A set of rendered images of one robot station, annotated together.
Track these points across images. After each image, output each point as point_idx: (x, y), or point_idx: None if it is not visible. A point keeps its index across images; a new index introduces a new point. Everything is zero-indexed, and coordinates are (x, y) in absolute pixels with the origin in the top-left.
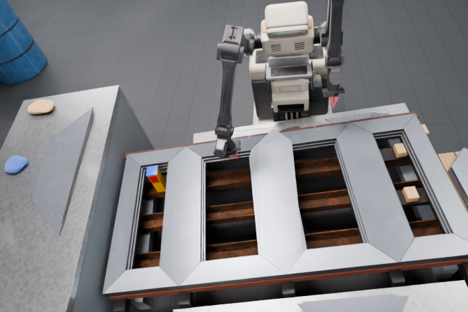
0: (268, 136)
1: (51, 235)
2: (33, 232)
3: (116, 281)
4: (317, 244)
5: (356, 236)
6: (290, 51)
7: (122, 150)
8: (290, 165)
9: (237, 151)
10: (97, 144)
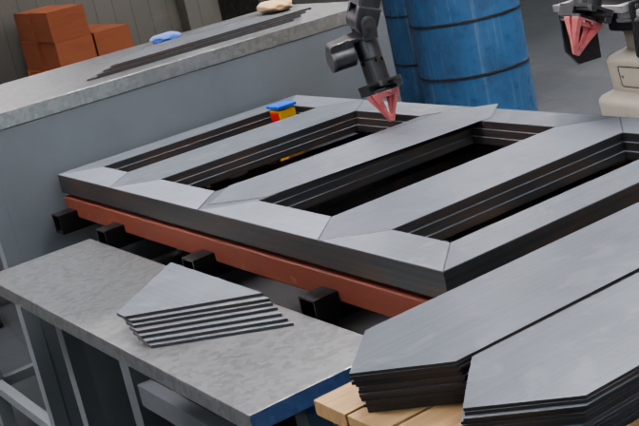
0: (471, 108)
1: (84, 80)
2: (79, 77)
3: (83, 170)
4: None
5: None
6: None
7: (298, 90)
8: (428, 137)
9: (382, 93)
10: (250, 36)
